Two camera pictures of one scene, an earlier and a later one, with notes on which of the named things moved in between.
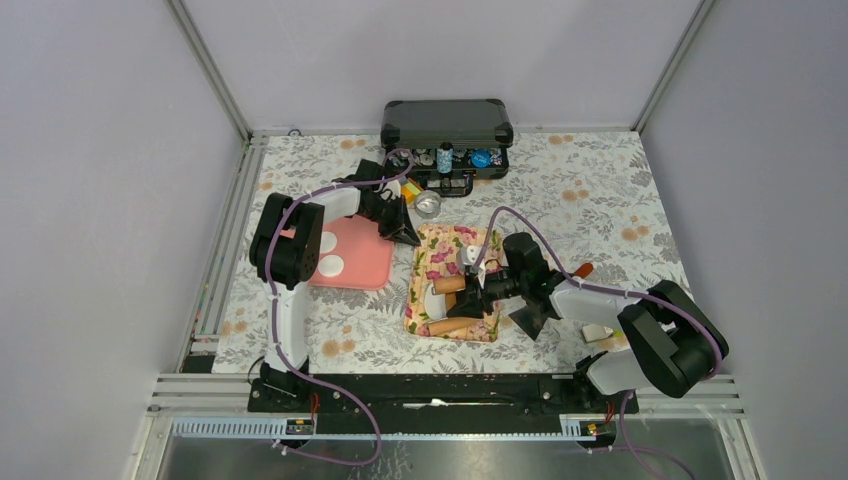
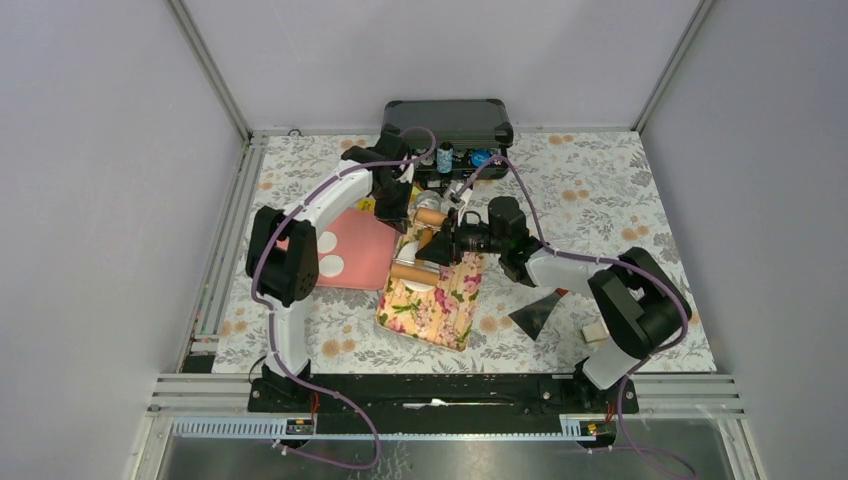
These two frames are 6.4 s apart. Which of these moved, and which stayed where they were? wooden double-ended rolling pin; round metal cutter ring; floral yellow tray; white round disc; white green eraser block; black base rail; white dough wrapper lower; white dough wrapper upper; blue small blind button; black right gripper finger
Moved: floral yellow tray; wooden double-ended rolling pin; white round disc; black right gripper finger
Stayed: white dough wrapper lower; white green eraser block; blue small blind button; white dough wrapper upper; black base rail; round metal cutter ring
